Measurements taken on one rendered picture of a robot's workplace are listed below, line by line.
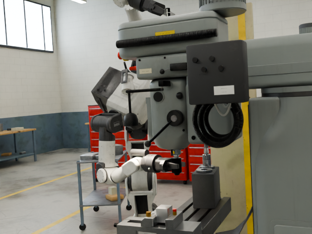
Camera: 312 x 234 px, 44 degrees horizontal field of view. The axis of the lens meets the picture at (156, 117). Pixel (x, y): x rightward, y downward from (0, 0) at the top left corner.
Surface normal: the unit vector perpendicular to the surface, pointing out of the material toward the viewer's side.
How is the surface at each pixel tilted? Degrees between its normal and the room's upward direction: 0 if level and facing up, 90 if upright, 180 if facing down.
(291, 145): 90
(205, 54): 90
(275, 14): 90
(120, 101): 57
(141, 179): 80
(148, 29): 90
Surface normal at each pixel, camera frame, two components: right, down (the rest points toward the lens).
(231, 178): -0.40, 0.07
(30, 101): 0.91, -0.03
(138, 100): 0.53, -0.08
